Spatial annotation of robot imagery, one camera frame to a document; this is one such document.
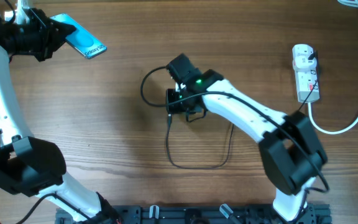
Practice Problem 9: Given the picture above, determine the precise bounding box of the blue Galaxy smartphone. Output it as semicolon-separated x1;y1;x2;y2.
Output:
50;14;108;59

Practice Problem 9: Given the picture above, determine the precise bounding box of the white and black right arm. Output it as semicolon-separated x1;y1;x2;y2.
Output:
161;54;329;223

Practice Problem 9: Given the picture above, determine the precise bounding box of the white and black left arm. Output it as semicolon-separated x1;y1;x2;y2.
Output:
0;1;123;223

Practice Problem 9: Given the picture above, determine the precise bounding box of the white power strip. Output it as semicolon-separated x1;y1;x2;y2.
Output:
292;44;320;103

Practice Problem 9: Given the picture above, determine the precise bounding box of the black USB charging cable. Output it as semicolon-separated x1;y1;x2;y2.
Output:
165;49;319;170

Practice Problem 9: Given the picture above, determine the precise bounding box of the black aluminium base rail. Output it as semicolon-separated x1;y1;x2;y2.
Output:
55;203;333;224

